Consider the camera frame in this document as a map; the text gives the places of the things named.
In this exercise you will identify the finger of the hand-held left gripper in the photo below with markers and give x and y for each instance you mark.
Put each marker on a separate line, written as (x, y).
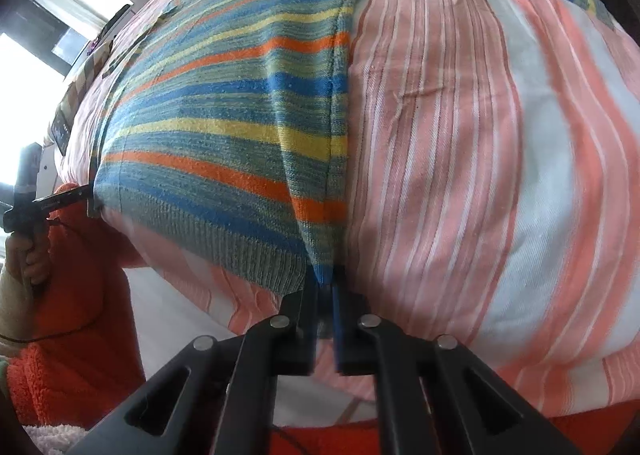
(65, 197)

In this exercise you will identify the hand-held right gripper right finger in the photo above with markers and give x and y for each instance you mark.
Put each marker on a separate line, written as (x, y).
(342, 330)

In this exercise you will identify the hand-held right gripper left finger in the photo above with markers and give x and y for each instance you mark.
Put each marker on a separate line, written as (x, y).
(312, 315)

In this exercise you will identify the striped knit sweater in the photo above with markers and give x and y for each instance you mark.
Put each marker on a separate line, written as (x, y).
(225, 135)

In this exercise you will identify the person's left forearm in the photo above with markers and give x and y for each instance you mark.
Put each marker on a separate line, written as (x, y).
(12, 310)

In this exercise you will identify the person's left hand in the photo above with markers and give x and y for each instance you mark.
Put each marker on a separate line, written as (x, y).
(27, 257)

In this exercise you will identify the dark flat device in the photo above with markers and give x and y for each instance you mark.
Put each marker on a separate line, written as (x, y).
(62, 129)

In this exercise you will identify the orange fleece garment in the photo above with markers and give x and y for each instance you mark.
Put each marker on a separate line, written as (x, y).
(75, 360)

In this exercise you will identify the pink striped bed sheet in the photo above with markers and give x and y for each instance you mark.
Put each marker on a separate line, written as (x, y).
(475, 160)

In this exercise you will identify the white fluffy cloth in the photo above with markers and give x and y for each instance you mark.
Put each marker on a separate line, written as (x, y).
(50, 439)

